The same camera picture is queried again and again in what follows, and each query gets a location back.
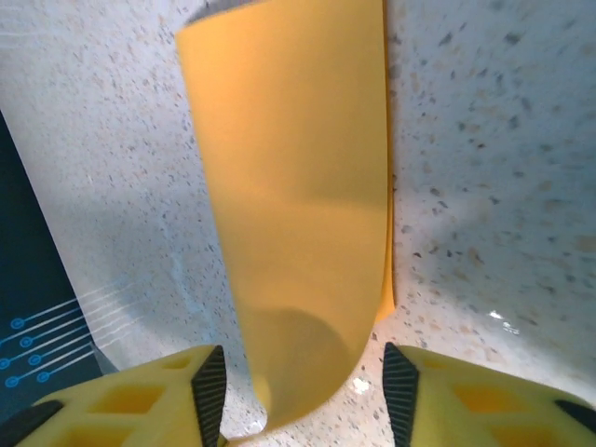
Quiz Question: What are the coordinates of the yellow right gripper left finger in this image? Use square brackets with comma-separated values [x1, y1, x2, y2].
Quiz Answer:
[7, 344, 230, 447]

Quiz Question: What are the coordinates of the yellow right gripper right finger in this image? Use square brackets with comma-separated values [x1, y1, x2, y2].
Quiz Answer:
[381, 342, 596, 447]

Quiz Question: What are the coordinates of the orange cloth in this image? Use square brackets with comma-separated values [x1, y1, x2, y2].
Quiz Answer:
[175, 0, 398, 442]

